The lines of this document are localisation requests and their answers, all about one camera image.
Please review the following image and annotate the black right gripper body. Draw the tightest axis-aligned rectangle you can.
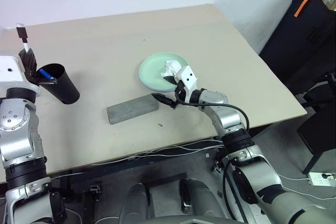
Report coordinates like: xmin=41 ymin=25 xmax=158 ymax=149
xmin=173 ymin=79 xmax=188 ymax=105

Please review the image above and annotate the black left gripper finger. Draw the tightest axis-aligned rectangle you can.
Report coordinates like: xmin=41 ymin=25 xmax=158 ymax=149
xmin=18 ymin=50 xmax=29 ymax=74
xmin=27 ymin=48 xmax=38 ymax=77

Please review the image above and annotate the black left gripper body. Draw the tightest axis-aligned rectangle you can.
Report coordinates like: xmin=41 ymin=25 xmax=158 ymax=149
xmin=25 ymin=69 xmax=58 ymax=86

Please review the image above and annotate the white tissue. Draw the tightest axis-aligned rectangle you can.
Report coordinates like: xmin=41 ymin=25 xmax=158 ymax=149
xmin=160 ymin=60 xmax=184 ymax=79

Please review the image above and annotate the blue whiteboard marker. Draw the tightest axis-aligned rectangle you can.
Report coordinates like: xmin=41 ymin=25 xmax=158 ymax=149
xmin=39 ymin=68 xmax=54 ymax=80

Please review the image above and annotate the light green plate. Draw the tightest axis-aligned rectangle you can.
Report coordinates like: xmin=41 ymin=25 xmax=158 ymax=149
xmin=138 ymin=51 xmax=190 ymax=92

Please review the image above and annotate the white marker with black cap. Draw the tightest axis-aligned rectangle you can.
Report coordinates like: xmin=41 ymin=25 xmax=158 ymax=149
xmin=16 ymin=25 xmax=30 ymax=55

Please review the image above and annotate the grey glasses case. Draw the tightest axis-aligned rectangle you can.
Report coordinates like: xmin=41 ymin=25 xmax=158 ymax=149
xmin=106 ymin=93 xmax=160 ymax=125

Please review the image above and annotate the black plastic cup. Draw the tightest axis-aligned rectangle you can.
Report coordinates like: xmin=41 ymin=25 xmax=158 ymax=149
xmin=35 ymin=62 xmax=80 ymax=105

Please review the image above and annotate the grey rounded shape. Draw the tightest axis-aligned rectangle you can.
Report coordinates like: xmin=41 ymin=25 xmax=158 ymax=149
xmin=119 ymin=182 xmax=152 ymax=220
xmin=178 ymin=178 xmax=224 ymax=219

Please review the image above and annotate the black bag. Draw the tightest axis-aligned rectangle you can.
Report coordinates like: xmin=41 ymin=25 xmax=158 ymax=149
xmin=258 ymin=0 xmax=336 ymax=99

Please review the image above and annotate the black stool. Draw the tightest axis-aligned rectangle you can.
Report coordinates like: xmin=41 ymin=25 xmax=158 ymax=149
xmin=296 ymin=71 xmax=336 ymax=175

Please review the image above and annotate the white power strip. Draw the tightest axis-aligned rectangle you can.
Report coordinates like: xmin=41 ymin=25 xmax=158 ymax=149
xmin=308 ymin=171 xmax=336 ymax=187

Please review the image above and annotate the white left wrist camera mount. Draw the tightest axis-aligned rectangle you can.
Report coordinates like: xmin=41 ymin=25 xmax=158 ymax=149
xmin=0 ymin=55 xmax=42 ymax=97

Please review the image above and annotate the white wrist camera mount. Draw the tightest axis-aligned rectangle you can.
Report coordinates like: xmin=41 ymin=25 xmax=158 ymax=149
xmin=175 ymin=66 xmax=198 ymax=97
xmin=0 ymin=55 xmax=42 ymax=97

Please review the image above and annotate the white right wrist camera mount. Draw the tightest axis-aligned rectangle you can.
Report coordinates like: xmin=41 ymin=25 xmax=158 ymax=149
xmin=175 ymin=66 xmax=198 ymax=97

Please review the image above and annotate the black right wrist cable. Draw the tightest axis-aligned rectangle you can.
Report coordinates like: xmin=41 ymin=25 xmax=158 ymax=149
xmin=174 ymin=87 xmax=250 ymax=131

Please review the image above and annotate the white cable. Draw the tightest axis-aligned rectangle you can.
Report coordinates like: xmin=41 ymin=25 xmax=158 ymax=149
xmin=46 ymin=172 xmax=85 ymax=180
xmin=90 ymin=139 xmax=227 ymax=166
xmin=277 ymin=173 xmax=336 ymax=201

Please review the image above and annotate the silver metal bracket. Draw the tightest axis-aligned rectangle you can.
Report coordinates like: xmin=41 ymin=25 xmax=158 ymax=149
xmin=211 ymin=159 xmax=224 ymax=175

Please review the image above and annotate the black right elbow cable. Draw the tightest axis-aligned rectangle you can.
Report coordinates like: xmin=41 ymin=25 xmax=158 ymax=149
xmin=222 ymin=159 xmax=248 ymax=224

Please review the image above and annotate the orange strap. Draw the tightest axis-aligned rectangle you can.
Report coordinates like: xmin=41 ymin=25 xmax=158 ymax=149
xmin=293 ymin=0 xmax=323 ymax=18

